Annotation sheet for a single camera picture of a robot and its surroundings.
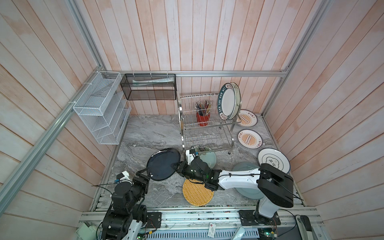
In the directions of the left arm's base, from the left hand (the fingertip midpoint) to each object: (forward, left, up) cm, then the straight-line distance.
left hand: (152, 174), depth 71 cm
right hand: (+5, -8, -2) cm, 10 cm away
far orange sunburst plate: (+54, -65, -17) cm, 86 cm away
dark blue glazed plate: (+8, -2, -3) cm, 8 cm away
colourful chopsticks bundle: (+36, -26, +10) cm, 46 cm away
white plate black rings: (+18, -74, -17) cm, 78 cm away
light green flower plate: (+20, -30, -16) cm, 40 cm away
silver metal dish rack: (+39, -28, -13) cm, 50 cm away
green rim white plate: (+35, -39, +17) cm, 55 cm away
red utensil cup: (+42, -28, -7) cm, 51 cm away
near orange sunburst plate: (+33, -62, -16) cm, 72 cm away
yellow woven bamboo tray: (-4, -22, -17) cm, 28 cm away
